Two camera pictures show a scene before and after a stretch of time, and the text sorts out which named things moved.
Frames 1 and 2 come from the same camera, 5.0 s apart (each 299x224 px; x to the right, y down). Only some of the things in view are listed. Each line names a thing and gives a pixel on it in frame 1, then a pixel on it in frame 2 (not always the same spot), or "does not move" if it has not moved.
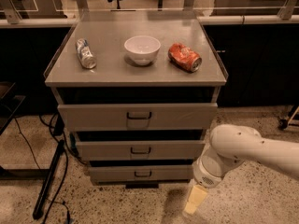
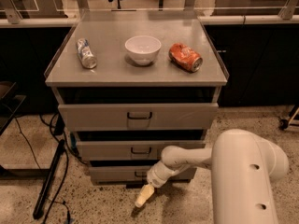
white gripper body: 203,175 → 154,176
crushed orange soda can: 184,57 does not move
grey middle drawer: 137,150 does not move
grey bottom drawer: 141,173 does not move
